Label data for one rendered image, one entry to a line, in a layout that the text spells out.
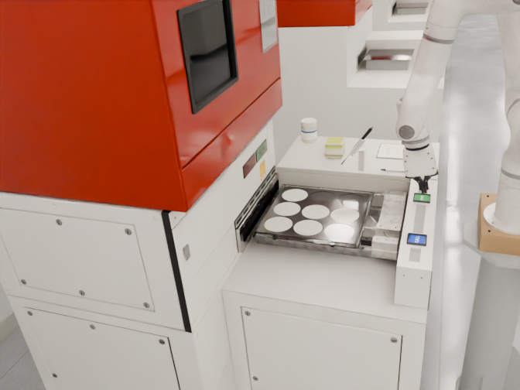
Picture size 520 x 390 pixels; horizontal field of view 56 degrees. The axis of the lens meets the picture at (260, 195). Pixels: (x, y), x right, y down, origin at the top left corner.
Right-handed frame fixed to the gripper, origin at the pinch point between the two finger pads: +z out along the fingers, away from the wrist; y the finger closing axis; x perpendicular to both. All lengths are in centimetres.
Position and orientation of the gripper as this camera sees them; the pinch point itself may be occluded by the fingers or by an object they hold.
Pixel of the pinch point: (423, 186)
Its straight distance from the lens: 175.0
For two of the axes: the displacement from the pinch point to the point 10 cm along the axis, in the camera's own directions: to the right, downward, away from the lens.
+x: 3.3, -4.7, 8.2
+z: 2.7, 8.8, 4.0
